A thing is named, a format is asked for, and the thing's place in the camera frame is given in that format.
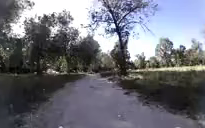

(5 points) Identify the dry grass field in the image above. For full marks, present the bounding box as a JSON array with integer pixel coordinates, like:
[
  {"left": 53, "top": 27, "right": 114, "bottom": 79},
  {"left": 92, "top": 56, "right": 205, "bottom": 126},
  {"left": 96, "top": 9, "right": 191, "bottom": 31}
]
[{"left": 101, "top": 64, "right": 205, "bottom": 123}]

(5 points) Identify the wood of trees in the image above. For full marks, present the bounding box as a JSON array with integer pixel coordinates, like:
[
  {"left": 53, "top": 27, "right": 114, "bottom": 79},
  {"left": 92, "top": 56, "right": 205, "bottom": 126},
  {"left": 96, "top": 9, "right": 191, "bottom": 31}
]
[{"left": 0, "top": 0, "right": 119, "bottom": 76}]

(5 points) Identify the shaded grass verge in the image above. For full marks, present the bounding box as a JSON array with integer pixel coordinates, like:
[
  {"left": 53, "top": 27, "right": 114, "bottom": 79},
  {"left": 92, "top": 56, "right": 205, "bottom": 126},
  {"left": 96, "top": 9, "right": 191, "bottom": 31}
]
[{"left": 0, "top": 72, "right": 88, "bottom": 128}]

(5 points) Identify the row of distant trees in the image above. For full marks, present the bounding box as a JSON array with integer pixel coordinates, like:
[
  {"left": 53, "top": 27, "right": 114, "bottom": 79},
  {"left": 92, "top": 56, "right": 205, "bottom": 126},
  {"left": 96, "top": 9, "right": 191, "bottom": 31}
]
[{"left": 131, "top": 23, "right": 205, "bottom": 70}]

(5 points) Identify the grey dirt path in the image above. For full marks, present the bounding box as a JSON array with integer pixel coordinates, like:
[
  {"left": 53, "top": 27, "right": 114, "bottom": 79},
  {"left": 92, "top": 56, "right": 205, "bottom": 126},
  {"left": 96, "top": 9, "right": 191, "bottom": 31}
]
[{"left": 13, "top": 73, "right": 205, "bottom": 128}]

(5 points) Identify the tall bare-branched tree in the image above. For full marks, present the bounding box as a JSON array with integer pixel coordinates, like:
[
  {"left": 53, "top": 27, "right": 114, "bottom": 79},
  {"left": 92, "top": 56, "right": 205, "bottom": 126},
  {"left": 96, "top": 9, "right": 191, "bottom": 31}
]
[{"left": 84, "top": 0, "right": 159, "bottom": 77}]

